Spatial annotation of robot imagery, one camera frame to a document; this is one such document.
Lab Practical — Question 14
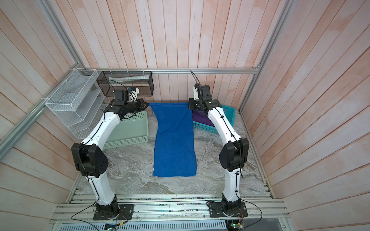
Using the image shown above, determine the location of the white wire mesh shelf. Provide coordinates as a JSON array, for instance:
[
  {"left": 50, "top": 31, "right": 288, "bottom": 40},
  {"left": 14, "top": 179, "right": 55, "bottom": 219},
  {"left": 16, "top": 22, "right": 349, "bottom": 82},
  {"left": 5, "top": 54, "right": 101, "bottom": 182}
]
[{"left": 46, "top": 68, "right": 106, "bottom": 139}]

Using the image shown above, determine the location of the aluminium frame bar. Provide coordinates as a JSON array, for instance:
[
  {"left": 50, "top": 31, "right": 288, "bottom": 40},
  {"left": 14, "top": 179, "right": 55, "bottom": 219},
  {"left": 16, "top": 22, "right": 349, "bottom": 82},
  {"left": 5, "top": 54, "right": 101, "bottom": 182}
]
[
  {"left": 83, "top": 67, "right": 259, "bottom": 75},
  {"left": 1, "top": 63, "right": 82, "bottom": 160}
]

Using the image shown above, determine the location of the aluminium frame post right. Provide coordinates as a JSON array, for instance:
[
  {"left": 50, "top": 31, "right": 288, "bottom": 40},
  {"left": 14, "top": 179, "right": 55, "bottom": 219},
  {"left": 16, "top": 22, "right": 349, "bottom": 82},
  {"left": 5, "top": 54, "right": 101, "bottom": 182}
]
[{"left": 238, "top": 1, "right": 296, "bottom": 113}]

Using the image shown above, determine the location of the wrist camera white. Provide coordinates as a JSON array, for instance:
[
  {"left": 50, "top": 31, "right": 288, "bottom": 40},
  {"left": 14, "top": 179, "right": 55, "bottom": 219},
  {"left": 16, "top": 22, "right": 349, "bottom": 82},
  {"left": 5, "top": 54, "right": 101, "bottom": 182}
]
[
  {"left": 128, "top": 87, "right": 140, "bottom": 102},
  {"left": 193, "top": 84, "right": 201, "bottom": 101}
]

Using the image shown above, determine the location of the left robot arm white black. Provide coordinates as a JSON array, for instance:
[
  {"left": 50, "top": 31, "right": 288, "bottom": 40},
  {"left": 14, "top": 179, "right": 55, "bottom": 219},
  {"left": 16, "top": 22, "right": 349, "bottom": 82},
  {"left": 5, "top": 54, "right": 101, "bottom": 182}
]
[{"left": 71, "top": 87, "right": 149, "bottom": 206}]

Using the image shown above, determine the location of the purple towel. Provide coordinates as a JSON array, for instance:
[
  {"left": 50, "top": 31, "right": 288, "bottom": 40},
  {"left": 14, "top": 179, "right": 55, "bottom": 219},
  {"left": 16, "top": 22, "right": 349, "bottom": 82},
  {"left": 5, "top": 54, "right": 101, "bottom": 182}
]
[{"left": 192, "top": 110, "right": 214, "bottom": 127}]

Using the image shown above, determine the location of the blue towel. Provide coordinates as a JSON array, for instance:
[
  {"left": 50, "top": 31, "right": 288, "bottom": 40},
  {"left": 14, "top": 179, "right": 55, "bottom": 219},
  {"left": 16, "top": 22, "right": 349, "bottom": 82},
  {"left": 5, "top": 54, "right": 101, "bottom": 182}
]
[{"left": 149, "top": 103, "right": 197, "bottom": 177}]

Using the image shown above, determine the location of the black mesh wall basket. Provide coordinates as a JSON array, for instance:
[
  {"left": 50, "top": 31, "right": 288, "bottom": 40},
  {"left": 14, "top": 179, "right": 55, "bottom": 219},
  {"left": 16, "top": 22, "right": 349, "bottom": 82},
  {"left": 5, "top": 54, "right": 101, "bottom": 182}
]
[{"left": 97, "top": 70, "right": 154, "bottom": 97}]

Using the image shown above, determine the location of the light green plastic basket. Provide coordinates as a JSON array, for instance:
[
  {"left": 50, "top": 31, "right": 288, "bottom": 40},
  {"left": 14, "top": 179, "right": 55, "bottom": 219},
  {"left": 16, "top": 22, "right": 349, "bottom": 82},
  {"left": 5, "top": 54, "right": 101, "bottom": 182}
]
[{"left": 104, "top": 111, "right": 149, "bottom": 150}]

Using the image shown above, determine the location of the teal plastic basket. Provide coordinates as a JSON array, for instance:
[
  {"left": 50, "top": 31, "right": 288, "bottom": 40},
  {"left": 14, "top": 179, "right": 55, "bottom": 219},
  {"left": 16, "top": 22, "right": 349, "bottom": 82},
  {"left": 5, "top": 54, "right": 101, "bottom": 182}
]
[{"left": 192, "top": 104, "right": 237, "bottom": 135}]

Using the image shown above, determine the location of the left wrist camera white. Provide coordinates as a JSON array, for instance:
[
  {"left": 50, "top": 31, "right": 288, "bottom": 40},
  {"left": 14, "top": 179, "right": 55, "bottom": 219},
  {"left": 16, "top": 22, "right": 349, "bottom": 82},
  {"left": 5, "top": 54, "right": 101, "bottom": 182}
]
[{"left": 128, "top": 87, "right": 140, "bottom": 102}]

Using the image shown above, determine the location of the green circuit board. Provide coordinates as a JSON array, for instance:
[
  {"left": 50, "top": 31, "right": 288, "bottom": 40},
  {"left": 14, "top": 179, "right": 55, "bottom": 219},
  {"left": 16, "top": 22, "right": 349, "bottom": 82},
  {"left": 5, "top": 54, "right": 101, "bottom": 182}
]
[{"left": 226, "top": 222, "right": 243, "bottom": 231}]

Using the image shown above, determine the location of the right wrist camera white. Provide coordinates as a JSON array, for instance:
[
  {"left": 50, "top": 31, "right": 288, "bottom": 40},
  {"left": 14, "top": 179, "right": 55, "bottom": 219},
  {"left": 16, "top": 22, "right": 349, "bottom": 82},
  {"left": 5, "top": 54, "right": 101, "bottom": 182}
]
[{"left": 193, "top": 84, "right": 201, "bottom": 101}]

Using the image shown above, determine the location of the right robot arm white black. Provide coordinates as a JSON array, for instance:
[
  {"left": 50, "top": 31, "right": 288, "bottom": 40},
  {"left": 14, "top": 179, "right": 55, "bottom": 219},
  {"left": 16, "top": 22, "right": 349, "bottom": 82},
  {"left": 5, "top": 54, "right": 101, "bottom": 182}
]
[{"left": 188, "top": 83, "right": 249, "bottom": 203}]

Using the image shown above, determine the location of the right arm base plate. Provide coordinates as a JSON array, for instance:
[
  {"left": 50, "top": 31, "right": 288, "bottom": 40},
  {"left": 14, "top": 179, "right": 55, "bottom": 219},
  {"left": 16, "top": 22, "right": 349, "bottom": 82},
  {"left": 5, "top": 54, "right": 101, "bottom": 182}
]
[{"left": 206, "top": 200, "right": 248, "bottom": 218}]

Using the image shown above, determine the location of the aluminium frame bar back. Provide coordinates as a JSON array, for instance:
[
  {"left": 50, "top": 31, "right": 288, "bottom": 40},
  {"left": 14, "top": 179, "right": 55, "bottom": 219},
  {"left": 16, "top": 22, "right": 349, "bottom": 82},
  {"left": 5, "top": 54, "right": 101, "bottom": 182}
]
[{"left": 83, "top": 67, "right": 259, "bottom": 75}]

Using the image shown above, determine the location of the aluminium frame bar left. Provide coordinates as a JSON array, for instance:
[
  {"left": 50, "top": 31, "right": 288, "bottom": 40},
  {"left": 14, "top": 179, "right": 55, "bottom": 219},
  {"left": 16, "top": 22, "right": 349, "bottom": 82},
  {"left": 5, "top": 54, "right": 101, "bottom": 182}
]
[{"left": 1, "top": 63, "right": 82, "bottom": 160}]

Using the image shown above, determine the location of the aluminium mounting rail front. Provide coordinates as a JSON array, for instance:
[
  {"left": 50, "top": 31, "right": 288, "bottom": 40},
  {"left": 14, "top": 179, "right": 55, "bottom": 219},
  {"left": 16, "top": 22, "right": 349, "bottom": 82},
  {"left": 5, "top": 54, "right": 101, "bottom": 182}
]
[{"left": 51, "top": 194, "right": 289, "bottom": 223}]

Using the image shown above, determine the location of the white vented cable duct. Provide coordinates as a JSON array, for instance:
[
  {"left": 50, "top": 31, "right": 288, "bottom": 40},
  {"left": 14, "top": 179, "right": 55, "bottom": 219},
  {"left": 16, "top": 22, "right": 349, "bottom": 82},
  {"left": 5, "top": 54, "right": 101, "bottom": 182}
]
[{"left": 52, "top": 220, "right": 227, "bottom": 231}]

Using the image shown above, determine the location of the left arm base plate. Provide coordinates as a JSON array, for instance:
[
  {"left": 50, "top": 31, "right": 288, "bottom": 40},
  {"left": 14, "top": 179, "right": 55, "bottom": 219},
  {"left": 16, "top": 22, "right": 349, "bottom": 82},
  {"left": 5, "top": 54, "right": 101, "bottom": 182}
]
[{"left": 93, "top": 204, "right": 135, "bottom": 220}]

